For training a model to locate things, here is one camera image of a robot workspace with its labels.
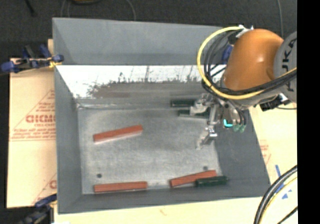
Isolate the dark green flat block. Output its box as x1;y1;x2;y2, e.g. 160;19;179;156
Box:
170;99;210;119
194;175;229;188

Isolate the grey metal bin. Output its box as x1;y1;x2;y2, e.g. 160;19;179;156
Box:
51;17;272;214

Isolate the red-brown flat block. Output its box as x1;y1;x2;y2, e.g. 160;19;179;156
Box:
169;170;218;188
92;124;144;144
93;180;149;193

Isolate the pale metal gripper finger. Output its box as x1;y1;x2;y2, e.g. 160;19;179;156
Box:
189;104;212;119
195;127;219;150

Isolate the black cylinder on white bracket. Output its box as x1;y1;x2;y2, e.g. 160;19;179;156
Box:
259;94;291;112

